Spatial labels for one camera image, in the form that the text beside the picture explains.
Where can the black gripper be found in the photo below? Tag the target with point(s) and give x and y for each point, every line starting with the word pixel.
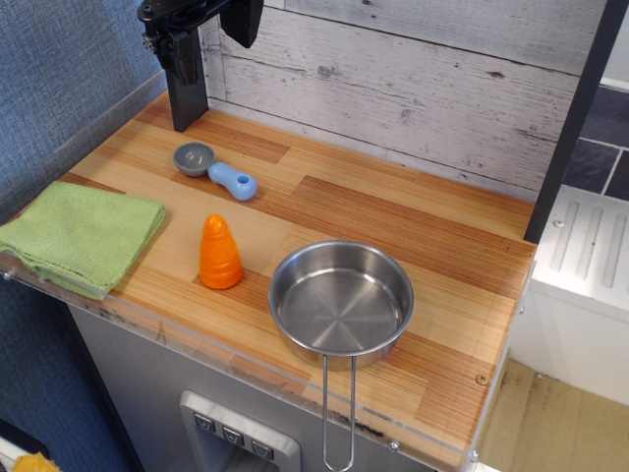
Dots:
pixel 171 25

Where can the blue spoon with grey bowl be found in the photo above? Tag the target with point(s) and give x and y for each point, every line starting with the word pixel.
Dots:
pixel 197 159

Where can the orange toy carrot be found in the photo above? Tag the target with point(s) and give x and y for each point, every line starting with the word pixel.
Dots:
pixel 220 263

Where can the green folded cloth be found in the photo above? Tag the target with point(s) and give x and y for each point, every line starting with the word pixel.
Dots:
pixel 80 238

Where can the clear acrylic edge guard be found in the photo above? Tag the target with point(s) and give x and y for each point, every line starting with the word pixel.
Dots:
pixel 430 393

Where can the silver dispenser button panel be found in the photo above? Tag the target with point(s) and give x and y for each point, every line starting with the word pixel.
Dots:
pixel 225 440

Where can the yellow object at corner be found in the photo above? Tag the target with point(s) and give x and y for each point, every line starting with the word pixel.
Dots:
pixel 34 463

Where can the white ridged sink unit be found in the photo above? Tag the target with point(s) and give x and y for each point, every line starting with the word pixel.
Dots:
pixel 573 321

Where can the dark grey left post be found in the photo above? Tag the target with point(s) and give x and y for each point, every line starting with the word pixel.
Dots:
pixel 188 102

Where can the dark grey post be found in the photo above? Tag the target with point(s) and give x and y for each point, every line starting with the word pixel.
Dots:
pixel 609 27
pixel 188 102

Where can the steel pot with wire handle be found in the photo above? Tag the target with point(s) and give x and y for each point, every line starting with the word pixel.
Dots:
pixel 340 305

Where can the dark grey right post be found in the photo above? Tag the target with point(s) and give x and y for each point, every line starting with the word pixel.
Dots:
pixel 609 27

